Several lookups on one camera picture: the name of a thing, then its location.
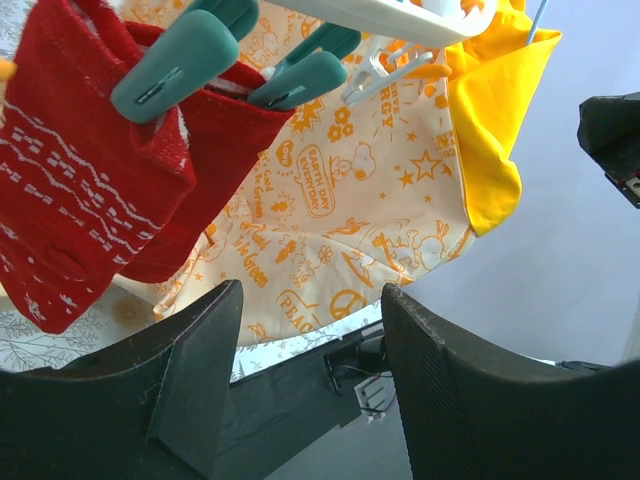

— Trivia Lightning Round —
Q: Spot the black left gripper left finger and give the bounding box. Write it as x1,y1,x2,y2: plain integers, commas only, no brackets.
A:
1,280,243,479

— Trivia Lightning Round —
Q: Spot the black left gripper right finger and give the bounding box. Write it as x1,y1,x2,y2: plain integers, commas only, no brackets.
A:
381,284,639,479

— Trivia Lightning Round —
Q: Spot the red christmas sock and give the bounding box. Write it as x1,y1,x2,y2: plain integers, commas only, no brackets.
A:
1,1,195,334
119,19,296,284

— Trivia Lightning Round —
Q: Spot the white clip sock hanger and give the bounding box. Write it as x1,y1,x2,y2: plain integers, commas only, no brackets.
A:
111,1,498,124

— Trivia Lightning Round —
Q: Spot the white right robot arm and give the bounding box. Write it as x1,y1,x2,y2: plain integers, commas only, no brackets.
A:
577,92,640,209

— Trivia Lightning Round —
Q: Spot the white orange patterned cloth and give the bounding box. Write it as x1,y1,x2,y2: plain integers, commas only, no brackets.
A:
114,0,476,349

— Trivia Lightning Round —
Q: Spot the yellow garment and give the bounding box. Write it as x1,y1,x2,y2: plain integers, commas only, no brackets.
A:
445,1,562,237

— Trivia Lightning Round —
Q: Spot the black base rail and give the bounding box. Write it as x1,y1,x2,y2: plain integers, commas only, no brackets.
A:
213,322,396,480

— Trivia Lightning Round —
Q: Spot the blue wire hanger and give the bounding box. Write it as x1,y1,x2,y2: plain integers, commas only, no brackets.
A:
526,0,549,45

